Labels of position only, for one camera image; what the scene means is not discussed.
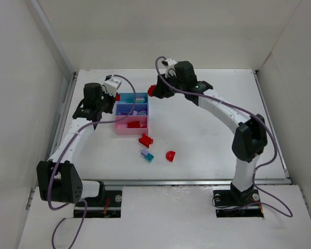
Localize red flower round lego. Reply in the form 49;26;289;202
147;85;157;97

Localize teal flower face lego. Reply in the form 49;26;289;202
133;97;147;104

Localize purple lotus lego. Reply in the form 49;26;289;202
137;110;147;116

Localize red slope lego brick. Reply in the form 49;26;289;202
127;121;141;129

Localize red half round lego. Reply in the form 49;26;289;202
165;150;176;162

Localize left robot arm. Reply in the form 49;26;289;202
36;77;121;204

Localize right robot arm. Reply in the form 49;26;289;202
149;57;267;207

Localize purple container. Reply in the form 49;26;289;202
116;103;148;116

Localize large red lego piece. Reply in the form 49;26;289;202
138;134;153;148

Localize flat lavender lego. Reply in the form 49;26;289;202
140;149;148;157

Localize small teal square lego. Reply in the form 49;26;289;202
145;153;154;162

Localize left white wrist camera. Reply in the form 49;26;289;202
103;75;122;96

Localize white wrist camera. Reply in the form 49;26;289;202
161;58;177;78
103;75;122;96

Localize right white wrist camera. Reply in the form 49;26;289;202
161;58;177;78

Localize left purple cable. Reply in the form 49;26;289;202
48;74;136;249

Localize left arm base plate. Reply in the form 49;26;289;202
85;190;122;218

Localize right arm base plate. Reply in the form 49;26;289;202
212;189;264;218

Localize aluminium rail front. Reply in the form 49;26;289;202
101;178;293;187

